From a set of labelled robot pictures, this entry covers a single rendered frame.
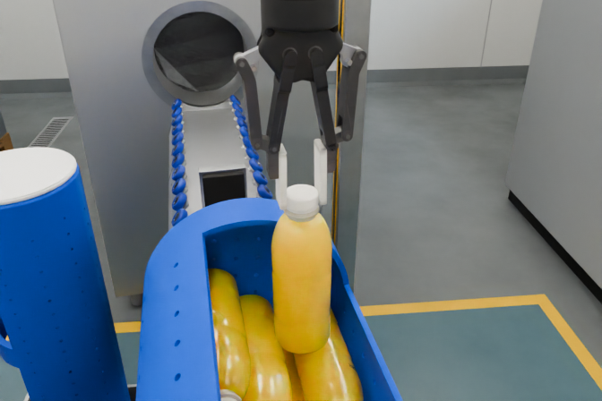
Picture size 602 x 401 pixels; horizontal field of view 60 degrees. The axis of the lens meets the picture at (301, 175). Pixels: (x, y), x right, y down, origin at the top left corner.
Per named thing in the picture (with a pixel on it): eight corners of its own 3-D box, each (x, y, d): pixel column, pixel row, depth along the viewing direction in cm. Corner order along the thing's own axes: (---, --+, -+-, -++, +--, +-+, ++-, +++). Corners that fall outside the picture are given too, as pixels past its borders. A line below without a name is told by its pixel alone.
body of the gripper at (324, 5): (332, -24, 53) (331, 66, 57) (249, -21, 52) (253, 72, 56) (355, -13, 47) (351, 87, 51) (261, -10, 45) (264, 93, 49)
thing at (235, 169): (247, 222, 122) (245, 162, 114) (250, 232, 118) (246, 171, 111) (204, 227, 120) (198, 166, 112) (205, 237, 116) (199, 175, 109)
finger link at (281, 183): (287, 153, 55) (279, 153, 55) (287, 209, 58) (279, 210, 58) (281, 141, 58) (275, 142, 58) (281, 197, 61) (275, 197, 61)
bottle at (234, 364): (184, 270, 68) (189, 385, 52) (238, 268, 70) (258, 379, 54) (184, 312, 72) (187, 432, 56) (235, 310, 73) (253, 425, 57)
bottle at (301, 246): (288, 358, 65) (285, 232, 56) (267, 321, 70) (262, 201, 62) (338, 340, 67) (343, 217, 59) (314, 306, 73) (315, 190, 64)
